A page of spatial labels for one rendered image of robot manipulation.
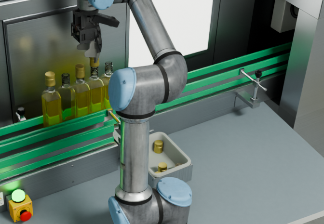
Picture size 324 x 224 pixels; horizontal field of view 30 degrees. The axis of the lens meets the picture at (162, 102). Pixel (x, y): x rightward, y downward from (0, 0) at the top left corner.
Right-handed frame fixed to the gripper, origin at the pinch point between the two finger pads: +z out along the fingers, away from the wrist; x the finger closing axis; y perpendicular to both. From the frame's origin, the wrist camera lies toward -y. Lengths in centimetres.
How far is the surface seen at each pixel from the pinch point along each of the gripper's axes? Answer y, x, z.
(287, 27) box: -104, -6, 16
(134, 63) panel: -24.7, -11.7, 16.2
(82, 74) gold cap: 5.8, 1.5, 5.2
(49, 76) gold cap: 18.1, 1.3, 2.5
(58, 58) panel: 8.8, -12.0, 4.6
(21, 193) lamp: 39, 20, 33
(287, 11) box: -102, -6, 8
